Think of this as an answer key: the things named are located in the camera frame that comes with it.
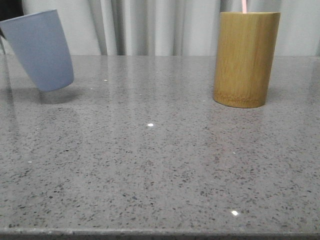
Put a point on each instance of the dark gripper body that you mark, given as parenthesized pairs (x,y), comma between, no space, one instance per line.
(10,9)

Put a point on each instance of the blue plastic cup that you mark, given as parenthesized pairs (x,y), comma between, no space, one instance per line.
(40,45)

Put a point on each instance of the pink chopstick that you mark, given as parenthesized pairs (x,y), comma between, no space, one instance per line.
(244,6)

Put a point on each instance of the grey curtain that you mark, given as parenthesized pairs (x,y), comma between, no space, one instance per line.
(173,27)

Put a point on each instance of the bamboo cylinder holder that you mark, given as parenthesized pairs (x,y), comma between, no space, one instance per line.
(245,53)

